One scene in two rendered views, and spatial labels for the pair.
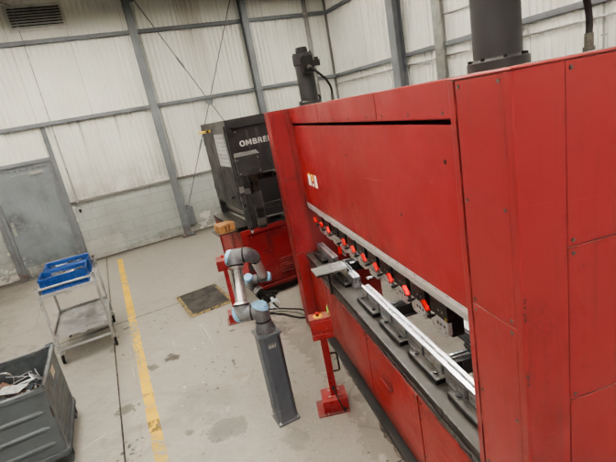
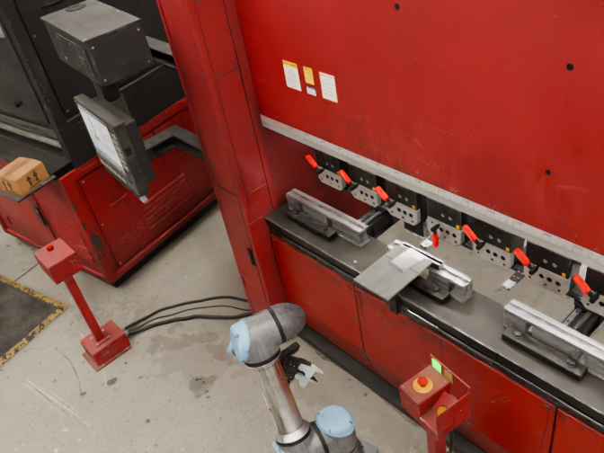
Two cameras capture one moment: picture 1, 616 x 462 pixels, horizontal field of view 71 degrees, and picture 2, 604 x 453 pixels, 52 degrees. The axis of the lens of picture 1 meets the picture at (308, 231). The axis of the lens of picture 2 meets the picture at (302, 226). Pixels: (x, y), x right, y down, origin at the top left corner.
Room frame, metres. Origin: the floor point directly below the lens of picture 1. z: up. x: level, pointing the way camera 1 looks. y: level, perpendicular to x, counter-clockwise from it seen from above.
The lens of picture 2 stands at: (1.80, 0.90, 2.70)
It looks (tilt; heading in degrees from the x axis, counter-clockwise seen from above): 38 degrees down; 336
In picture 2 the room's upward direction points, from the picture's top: 12 degrees counter-clockwise
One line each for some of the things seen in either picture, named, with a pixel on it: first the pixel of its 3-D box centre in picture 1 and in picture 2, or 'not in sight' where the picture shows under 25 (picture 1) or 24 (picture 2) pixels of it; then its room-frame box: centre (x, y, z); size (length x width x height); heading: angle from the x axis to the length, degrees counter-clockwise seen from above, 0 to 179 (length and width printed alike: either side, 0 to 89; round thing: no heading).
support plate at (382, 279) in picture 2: (328, 269); (393, 271); (3.32, -0.11, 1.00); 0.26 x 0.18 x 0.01; 101
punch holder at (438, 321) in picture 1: (446, 313); not in sight; (1.81, -0.56, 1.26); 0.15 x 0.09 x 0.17; 11
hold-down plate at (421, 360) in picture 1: (425, 366); not in sight; (1.96, -0.48, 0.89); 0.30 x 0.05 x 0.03; 11
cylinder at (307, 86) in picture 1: (311, 74); not in sight; (3.90, -0.27, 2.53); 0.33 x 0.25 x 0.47; 11
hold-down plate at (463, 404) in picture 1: (471, 413); not in sight; (1.57, -0.56, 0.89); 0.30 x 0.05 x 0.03; 11
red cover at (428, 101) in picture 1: (346, 109); not in sight; (2.71, -0.37, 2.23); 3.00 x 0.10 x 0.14; 11
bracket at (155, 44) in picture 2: (270, 175); (148, 59); (4.57, 0.27, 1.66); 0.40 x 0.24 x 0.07; 11
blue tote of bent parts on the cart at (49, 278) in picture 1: (65, 277); not in sight; (4.81, 2.86, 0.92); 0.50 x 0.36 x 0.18; 113
